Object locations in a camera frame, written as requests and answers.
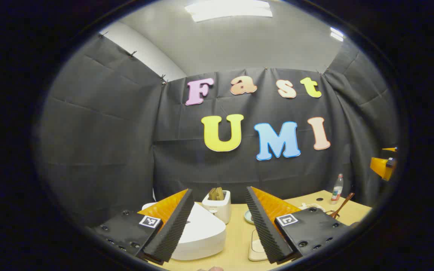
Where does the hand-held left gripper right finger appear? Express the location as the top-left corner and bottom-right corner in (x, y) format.
(245, 186), (353, 264)

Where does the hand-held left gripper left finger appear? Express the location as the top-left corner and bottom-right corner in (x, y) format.
(89, 188), (195, 266)

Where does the white rice cooker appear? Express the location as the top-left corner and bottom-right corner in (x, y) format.
(142, 202), (227, 261)

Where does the brown wooden spoon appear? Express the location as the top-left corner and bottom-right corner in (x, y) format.
(330, 193), (355, 219)

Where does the clear glass container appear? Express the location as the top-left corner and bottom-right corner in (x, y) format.
(248, 229), (270, 262)

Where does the white toaster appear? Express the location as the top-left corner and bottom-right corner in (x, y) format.
(202, 190), (232, 225)

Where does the clear plastic water bottle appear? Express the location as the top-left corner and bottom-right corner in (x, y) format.
(331, 174), (344, 205)

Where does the black backdrop cloth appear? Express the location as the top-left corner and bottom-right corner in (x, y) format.
(32, 33), (400, 228)

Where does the ceiling light panel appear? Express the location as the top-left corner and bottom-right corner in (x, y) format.
(185, 0), (273, 22)

